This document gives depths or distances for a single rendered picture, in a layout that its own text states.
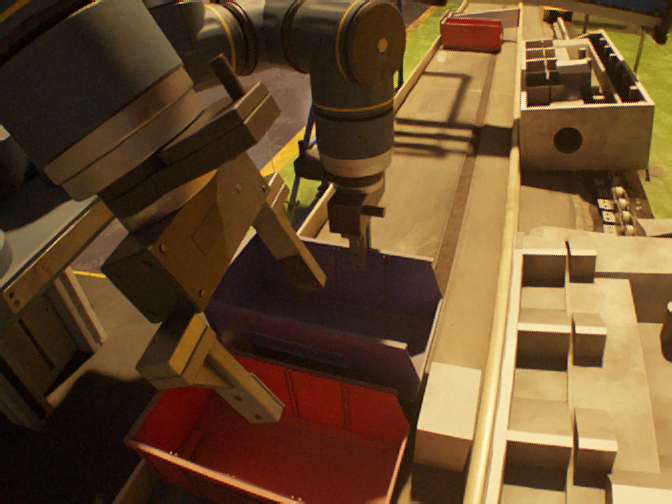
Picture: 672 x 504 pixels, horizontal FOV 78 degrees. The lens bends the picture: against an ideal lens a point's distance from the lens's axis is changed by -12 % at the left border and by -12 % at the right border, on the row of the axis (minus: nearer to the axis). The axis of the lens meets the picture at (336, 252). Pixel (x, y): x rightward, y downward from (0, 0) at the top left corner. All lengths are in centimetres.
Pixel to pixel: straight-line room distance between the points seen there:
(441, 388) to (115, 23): 60
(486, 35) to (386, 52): 225
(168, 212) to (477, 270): 85
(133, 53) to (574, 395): 59
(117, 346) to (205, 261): 135
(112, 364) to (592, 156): 157
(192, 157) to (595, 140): 129
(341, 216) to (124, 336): 113
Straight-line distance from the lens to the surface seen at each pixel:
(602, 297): 78
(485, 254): 110
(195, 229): 28
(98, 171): 27
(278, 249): 40
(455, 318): 93
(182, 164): 26
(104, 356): 161
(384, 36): 57
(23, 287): 93
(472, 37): 282
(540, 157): 145
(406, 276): 75
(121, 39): 26
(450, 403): 68
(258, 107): 26
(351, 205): 63
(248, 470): 76
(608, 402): 65
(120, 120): 26
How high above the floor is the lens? 141
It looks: 38 degrees down
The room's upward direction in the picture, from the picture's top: 5 degrees counter-clockwise
